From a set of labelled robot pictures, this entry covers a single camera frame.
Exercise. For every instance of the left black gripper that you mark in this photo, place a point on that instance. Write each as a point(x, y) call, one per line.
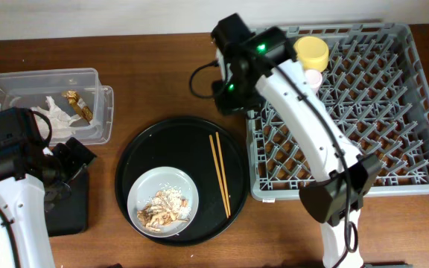
point(76, 158)

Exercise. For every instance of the gold foil wrapper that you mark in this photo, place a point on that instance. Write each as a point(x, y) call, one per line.
point(78, 105)

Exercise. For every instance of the wooden chopstick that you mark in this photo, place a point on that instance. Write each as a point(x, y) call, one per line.
point(222, 170)
point(217, 169)

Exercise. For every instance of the black rectangular bin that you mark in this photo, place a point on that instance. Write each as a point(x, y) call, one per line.
point(68, 213)

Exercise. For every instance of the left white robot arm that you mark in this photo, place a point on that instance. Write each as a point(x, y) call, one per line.
point(30, 171)

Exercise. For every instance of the white napkin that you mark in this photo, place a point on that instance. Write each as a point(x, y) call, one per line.
point(60, 121)

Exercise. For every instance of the pink cup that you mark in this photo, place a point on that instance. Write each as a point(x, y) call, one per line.
point(314, 79)

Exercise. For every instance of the clear plastic bin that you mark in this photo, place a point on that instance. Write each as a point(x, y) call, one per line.
point(44, 90)

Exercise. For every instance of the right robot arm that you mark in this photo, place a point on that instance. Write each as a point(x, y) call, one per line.
point(265, 67)

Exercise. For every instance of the food scraps on plate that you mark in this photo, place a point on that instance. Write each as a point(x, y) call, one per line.
point(167, 207)

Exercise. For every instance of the grey dishwasher rack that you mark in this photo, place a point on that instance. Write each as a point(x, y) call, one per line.
point(376, 91)

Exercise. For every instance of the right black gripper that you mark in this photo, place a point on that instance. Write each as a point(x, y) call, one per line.
point(227, 103)

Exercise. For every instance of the round black tray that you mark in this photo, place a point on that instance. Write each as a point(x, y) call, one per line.
point(183, 143)

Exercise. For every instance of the grey plate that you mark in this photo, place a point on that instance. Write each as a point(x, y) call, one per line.
point(158, 179)

